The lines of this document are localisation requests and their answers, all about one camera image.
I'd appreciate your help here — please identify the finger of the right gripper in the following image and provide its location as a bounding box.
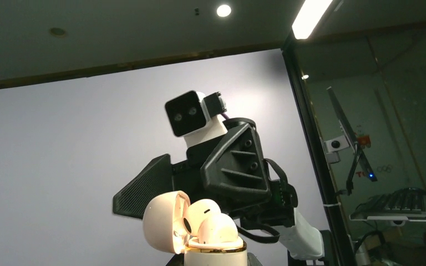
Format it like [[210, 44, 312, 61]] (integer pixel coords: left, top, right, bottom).
[[112, 154, 173, 219], [200, 123, 272, 204]]

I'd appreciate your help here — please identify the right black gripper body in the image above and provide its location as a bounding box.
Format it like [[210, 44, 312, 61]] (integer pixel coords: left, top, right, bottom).
[[173, 117, 298, 243]]

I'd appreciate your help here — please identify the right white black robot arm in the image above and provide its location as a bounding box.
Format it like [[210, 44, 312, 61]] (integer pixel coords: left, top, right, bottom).
[[112, 118, 325, 265]]

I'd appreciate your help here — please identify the black keyboard on stand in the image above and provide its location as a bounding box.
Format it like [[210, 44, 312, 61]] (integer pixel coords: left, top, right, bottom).
[[349, 187, 426, 221]]

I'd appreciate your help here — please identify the round ceiling spot light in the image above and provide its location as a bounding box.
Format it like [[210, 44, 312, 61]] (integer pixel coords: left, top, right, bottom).
[[216, 4, 232, 17]]

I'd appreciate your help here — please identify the long ceiling light strip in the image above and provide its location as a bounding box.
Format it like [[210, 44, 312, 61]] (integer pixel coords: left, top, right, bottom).
[[292, 0, 333, 40]]

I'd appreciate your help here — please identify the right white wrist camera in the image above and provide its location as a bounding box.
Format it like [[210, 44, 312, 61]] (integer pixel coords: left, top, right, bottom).
[[164, 90, 227, 148]]

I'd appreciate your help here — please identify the right black frame post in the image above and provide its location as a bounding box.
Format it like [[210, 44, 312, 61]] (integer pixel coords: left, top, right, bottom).
[[282, 33, 357, 265]]

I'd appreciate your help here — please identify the white webcam on post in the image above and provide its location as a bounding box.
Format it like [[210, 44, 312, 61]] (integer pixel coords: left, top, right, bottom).
[[323, 135, 350, 164]]

